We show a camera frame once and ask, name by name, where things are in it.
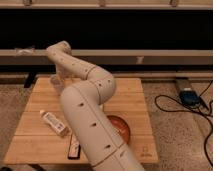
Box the dark chocolate bar box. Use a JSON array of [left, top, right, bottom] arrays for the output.
[[68, 135, 81, 159]]

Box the white tube bottle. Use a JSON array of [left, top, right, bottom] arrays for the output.
[[40, 110, 69, 137]]

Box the orange bowl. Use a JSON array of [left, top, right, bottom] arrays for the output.
[[107, 115, 131, 143]]

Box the black cable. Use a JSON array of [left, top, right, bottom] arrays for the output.
[[154, 79, 213, 168]]

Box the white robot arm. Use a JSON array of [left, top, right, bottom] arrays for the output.
[[46, 41, 145, 171]]

